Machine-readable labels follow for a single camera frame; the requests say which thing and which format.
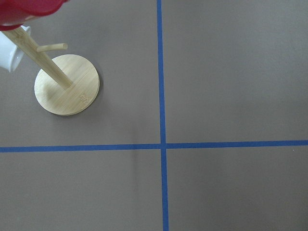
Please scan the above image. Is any white cup on tree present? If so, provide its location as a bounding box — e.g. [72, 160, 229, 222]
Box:
[0, 31, 24, 73]

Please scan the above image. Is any red cup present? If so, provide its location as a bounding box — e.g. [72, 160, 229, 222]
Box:
[0, 0, 67, 26]

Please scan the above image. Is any wooden mug tree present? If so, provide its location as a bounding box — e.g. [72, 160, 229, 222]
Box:
[3, 27, 100, 116]

